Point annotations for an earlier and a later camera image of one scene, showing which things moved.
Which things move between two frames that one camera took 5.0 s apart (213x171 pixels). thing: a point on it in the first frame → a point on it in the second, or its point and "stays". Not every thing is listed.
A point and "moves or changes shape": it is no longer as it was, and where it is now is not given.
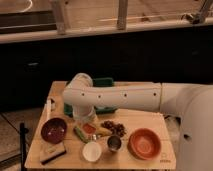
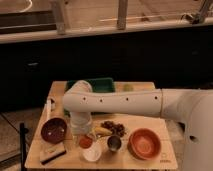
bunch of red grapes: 116,128 stays
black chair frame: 23,147 stays
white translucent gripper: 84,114 → 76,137
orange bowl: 144,144 stays
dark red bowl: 53,130 stays
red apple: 89,128 moves or changes shape
